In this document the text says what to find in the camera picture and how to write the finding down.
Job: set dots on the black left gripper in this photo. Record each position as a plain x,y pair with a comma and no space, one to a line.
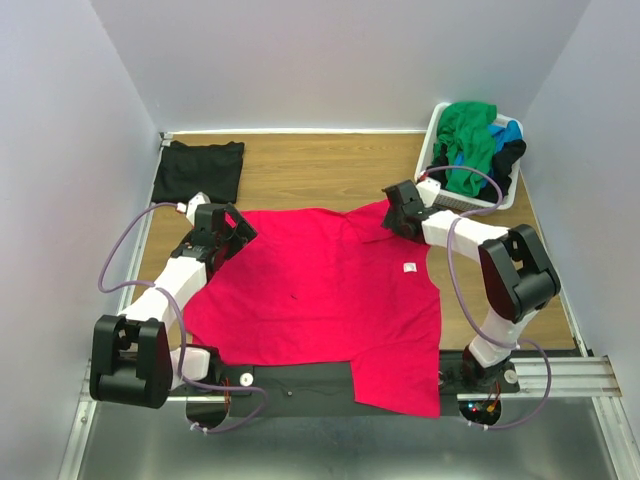
241,234

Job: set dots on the black t shirt in basket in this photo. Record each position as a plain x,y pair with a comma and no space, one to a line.
500,171

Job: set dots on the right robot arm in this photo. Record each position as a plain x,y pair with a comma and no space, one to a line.
518,275

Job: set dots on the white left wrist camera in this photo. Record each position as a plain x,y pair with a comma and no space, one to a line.
189,209

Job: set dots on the pink t shirt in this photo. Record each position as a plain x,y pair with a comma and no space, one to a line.
319,286

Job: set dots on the green t shirt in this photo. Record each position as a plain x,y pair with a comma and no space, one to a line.
453,120

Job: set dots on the folded black t shirt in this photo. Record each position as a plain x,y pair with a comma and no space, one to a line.
184,171

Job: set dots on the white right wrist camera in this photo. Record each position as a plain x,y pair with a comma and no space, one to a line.
428,190

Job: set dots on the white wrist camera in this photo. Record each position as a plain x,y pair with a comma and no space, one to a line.
428,190
189,209

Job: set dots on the blue t shirt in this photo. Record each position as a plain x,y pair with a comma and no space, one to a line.
505,135

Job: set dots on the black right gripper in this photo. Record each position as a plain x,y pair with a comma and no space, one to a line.
396,206

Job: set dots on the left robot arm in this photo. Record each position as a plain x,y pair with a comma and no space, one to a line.
131,360

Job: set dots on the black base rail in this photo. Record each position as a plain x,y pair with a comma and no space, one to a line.
327,390

